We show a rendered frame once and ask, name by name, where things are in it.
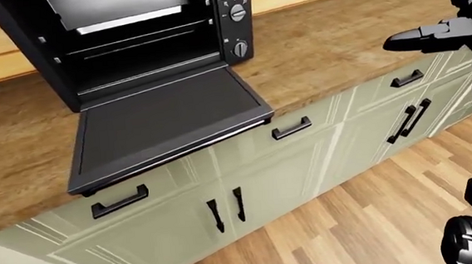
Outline wire oven rack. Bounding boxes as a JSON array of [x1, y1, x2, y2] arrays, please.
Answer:
[[63, 17, 215, 62]]

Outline black drawer pull handle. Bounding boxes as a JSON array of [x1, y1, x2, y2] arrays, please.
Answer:
[[269, 115, 314, 142], [89, 183, 152, 219], [388, 69, 425, 89]]

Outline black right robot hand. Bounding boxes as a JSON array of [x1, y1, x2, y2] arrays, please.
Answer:
[[378, 0, 472, 56]]

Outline sage green kitchen cabinet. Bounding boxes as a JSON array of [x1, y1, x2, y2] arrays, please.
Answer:
[[0, 48, 472, 264]]

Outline black function knob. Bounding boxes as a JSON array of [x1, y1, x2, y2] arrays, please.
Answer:
[[228, 2, 250, 22]]

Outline black cabinet door handle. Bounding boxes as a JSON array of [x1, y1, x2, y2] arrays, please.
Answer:
[[231, 185, 249, 223], [205, 198, 226, 235], [383, 105, 418, 145], [397, 97, 435, 138]]

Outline black timer knob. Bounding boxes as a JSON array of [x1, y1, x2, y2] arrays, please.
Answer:
[[231, 40, 253, 59]]

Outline silver baking tray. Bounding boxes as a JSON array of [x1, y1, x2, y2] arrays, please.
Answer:
[[74, 4, 184, 37]]

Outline black toaster oven door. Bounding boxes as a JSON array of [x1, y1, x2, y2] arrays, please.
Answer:
[[60, 60, 280, 199]]

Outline black toaster oven body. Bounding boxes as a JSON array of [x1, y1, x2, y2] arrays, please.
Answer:
[[0, 0, 258, 119]]

